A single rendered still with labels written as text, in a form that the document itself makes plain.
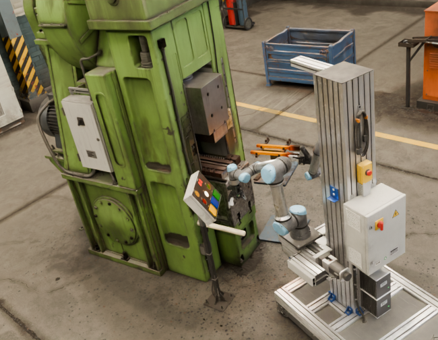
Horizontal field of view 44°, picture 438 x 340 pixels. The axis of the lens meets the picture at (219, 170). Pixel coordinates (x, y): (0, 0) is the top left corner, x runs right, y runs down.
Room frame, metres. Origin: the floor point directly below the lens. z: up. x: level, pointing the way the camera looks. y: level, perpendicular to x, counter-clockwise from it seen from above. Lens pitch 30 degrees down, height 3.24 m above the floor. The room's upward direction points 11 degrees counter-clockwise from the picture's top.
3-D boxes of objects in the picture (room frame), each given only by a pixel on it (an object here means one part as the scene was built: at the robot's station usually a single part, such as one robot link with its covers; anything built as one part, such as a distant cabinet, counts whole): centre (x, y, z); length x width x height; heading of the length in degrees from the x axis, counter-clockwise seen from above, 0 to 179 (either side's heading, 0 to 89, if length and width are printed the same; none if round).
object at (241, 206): (4.09, 0.07, 0.69); 0.56 x 0.38 x 0.45; 52
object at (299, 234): (3.06, -0.49, 0.87); 0.15 x 0.15 x 0.10
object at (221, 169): (4.04, 0.09, 0.96); 0.42 x 0.20 x 0.09; 52
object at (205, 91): (4.08, 0.07, 1.56); 0.42 x 0.39 x 0.40; 52
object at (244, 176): (3.33, -0.17, 1.23); 0.11 x 0.11 x 0.08; 34
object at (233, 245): (4.09, 0.07, 0.23); 0.55 x 0.37 x 0.47; 52
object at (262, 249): (3.88, -0.11, 0.01); 0.58 x 0.39 x 0.01; 142
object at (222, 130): (4.04, 0.09, 1.32); 0.42 x 0.20 x 0.10; 52
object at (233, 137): (4.44, -0.02, 1.15); 0.44 x 0.26 x 2.30; 52
